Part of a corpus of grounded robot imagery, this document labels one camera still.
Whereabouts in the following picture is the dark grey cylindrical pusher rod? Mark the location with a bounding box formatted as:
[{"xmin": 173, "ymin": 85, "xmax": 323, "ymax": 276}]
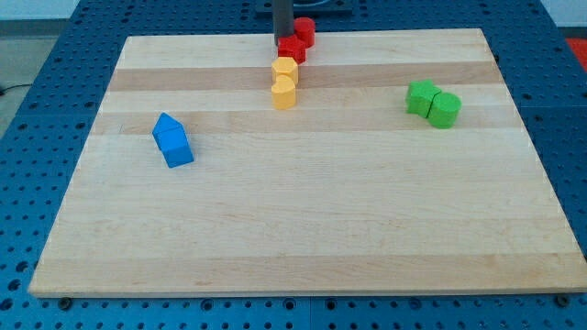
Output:
[{"xmin": 271, "ymin": 0, "xmax": 294, "ymax": 45}]

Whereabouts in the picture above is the red cylinder block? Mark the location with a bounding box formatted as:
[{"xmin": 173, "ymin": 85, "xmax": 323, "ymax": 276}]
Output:
[{"xmin": 293, "ymin": 17, "xmax": 316, "ymax": 49}]

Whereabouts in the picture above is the red star block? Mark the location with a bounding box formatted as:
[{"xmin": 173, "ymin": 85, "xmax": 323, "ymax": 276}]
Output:
[{"xmin": 278, "ymin": 35, "xmax": 306, "ymax": 64}]

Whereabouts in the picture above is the green star block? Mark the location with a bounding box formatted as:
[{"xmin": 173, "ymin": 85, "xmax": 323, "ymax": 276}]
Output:
[{"xmin": 405, "ymin": 80, "xmax": 441, "ymax": 118}]

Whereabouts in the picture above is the yellow hexagon block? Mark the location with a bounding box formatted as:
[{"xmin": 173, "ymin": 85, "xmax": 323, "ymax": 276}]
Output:
[{"xmin": 271, "ymin": 57, "xmax": 299, "ymax": 84}]

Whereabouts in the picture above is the yellow heart block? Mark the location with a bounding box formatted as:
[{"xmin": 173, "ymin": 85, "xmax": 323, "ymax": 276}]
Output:
[{"xmin": 271, "ymin": 75, "xmax": 296, "ymax": 110}]

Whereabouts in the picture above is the blue triangle block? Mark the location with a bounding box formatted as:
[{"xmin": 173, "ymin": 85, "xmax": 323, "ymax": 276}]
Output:
[{"xmin": 152, "ymin": 113, "xmax": 184, "ymax": 151}]

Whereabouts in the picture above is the blue cube block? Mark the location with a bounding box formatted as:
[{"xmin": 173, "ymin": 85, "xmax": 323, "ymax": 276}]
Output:
[{"xmin": 158, "ymin": 127, "xmax": 194, "ymax": 168}]

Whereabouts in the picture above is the green cylinder block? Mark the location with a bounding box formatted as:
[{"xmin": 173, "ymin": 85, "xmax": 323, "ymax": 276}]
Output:
[{"xmin": 427, "ymin": 92, "xmax": 462, "ymax": 129}]

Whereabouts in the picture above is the light wooden board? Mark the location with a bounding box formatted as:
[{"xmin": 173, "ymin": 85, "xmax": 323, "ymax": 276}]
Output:
[{"xmin": 28, "ymin": 28, "xmax": 586, "ymax": 298}]

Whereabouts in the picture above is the black cable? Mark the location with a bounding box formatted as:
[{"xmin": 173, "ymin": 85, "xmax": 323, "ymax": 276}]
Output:
[{"xmin": 0, "ymin": 82, "xmax": 33, "ymax": 96}]

